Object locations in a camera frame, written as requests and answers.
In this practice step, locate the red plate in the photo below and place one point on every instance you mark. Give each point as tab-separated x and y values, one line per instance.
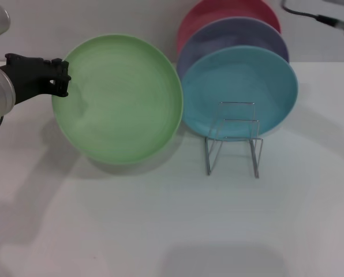
218	13

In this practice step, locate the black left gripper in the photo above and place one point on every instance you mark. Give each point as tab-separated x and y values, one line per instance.
27	78

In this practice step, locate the purple plate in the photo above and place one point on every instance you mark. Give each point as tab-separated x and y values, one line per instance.
232	37

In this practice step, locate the green plate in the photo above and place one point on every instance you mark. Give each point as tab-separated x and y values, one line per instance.
123	101

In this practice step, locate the blue plate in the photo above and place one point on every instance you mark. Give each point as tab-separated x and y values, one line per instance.
247	83

